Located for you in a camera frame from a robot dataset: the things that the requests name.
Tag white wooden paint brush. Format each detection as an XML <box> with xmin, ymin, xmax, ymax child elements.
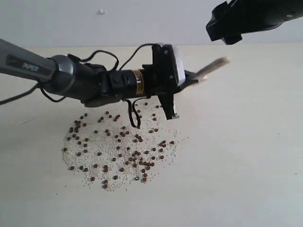
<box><xmin>194</xmin><ymin>57</ymin><xmax>230</xmax><ymax>82</ymax></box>

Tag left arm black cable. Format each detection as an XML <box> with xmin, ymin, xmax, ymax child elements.
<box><xmin>0</xmin><ymin>43</ymin><xmax>157</xmax><ymax>130</ymax></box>

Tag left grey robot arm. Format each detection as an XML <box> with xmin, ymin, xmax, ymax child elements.
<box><xmin>0</xmin><ymin>40</ymin><xmax>198</xmax><ymax>120</ymax></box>

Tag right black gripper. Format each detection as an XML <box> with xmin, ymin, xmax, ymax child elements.
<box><xmin>205</xmin><ymin>0</ymin><xmax>242</xmax><ymax>45</ymax></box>

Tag pile of white grains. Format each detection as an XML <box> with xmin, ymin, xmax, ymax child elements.
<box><xmin>62</xmin><ymin>102</ymin><xmax>189</xmax><ymax>192</ymax></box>

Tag scattered brown pellets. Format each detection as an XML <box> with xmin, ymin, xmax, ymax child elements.
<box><xmin>62</xmin><ymin>102</ymin><xmax>176</xmax><ymax>189</ymax></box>

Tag white wall hook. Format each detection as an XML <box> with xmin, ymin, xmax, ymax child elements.
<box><xmin>98</xmin><ymin>9</ymin><xmax>106</xmax><ymax>15</ymax></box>

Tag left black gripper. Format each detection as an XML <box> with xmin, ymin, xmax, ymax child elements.
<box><xmin>99</xmin><ymin>44</ymin><xmax>199</xmax><ymax>120</ymax></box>

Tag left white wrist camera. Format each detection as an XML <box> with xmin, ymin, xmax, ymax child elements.
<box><xmin>162</xmin><ymin>44</ymin><xmax>186</xmax><ymax>87</ymax></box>

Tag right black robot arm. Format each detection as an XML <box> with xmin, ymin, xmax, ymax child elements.
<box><xmin>205</xmin><ymin>0</ymin><xmax>303</xmax><ymax>45</ymax></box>

